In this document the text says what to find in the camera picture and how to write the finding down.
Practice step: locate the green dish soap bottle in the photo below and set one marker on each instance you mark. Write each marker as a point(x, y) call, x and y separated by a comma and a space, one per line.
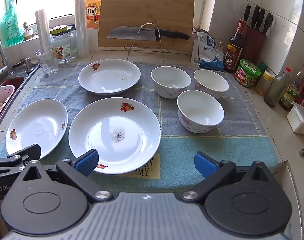
point(12, 27)

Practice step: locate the clear dimpled glass cup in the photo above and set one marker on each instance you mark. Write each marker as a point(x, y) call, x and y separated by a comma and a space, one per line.
point(48, 65)

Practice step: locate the stainless steel sink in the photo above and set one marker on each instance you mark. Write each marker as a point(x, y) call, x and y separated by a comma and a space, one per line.
point(17, 80)

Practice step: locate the round metal sink lid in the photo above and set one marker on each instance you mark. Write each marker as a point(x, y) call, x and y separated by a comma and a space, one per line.
point(18, 63)

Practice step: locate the orange-label cooking wine jug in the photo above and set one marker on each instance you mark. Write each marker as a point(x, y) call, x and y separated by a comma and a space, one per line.
point(92, 12)

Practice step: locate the green-label oil bottle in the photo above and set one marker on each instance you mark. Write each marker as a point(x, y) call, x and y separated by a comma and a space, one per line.
point(289, 96)

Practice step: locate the grey and blue checked towel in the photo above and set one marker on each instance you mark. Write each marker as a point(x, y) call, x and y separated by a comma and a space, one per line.
point(217, 150)

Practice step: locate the green-lid sauce jar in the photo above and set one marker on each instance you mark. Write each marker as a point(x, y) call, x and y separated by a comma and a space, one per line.
point(246, 76)

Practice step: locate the white plastic container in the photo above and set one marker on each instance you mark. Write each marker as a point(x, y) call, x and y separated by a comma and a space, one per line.
point(300, 120)

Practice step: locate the clear plastic wrap roll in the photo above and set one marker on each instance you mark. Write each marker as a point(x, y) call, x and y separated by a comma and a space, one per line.
point(43, 27)
point(80, 30)

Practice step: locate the white and blue salt bag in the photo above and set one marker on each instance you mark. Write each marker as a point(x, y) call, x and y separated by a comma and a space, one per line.
point(207, 52)

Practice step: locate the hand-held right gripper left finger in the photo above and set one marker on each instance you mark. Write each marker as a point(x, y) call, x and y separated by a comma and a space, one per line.
point(87, 161)

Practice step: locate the small green-cap jar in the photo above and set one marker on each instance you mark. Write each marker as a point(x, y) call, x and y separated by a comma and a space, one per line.
point(263, 66)

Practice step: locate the dark soy sauce bottle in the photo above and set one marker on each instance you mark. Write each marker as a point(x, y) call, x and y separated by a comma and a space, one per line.
point(233, 55)

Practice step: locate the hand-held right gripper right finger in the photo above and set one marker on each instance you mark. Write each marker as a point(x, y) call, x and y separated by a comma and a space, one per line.
point(204, 163)

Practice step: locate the clear bottle with red cap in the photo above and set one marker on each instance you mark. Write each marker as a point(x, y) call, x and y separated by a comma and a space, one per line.
point(275, 90)

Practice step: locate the large white fruit-print plate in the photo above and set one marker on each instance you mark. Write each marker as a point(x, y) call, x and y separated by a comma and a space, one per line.
point(134, 130)

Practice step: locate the small potted plant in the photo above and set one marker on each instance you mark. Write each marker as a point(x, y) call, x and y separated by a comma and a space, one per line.
point(28, 33)

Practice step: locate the metal soap dispenser knob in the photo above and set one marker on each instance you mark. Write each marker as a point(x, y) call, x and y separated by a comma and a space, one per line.
point(27, 63)

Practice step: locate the bamboo cutting board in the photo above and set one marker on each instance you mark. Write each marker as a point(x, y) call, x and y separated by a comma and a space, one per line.
point(147, 7)

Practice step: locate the white floral bowl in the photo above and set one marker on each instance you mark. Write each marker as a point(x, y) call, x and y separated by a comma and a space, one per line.
point(212, 81)
point(199, 110)
point(170, 80)

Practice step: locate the glass jar with green lid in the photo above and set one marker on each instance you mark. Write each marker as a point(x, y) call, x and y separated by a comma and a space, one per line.
point(64, 47)

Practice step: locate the dark red knife block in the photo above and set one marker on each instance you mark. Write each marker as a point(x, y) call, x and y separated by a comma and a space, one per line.
point(254, 45)

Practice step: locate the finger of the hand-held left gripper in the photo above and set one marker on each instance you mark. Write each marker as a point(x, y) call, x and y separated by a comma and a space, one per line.
point(29, 151)

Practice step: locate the yellow-lid spice jar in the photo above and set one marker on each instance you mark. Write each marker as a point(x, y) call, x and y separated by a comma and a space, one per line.
point(264, 85)

